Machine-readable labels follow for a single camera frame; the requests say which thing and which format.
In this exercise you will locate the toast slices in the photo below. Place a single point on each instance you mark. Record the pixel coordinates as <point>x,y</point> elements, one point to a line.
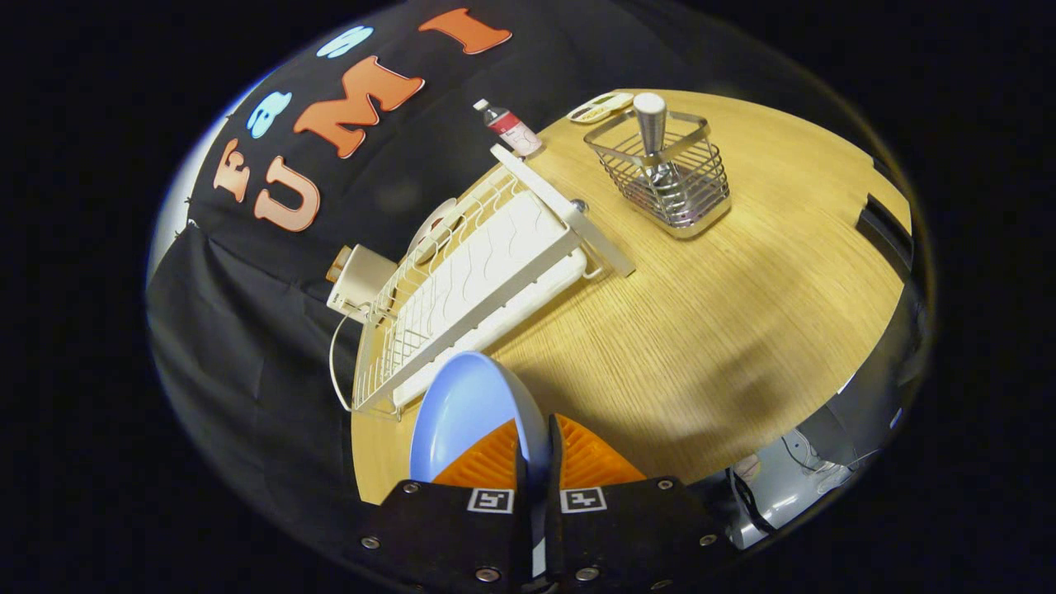
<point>334,271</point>

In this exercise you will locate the white plate with meat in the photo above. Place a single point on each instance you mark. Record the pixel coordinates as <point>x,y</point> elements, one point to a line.
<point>429,227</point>

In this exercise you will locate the white divided dish with beans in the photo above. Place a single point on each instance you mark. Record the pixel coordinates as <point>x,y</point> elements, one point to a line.
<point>601,106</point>

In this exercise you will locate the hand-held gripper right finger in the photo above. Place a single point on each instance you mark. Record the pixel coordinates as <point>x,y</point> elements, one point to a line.
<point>554,528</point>

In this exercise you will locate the white toaster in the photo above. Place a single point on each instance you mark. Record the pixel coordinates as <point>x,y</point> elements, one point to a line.
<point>363,276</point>

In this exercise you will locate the metal spoon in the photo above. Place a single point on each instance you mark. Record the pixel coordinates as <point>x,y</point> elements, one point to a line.
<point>651,124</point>

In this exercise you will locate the black backdrop cloth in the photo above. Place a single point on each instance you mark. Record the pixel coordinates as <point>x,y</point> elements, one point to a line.
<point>247,330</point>

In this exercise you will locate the clear bottle red label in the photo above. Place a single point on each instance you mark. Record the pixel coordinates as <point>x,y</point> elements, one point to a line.
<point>513,129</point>

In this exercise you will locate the blue plate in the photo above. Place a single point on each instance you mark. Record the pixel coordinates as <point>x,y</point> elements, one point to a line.
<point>466,404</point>

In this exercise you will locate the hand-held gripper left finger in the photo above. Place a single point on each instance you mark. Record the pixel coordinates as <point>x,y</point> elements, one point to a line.
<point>523,528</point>

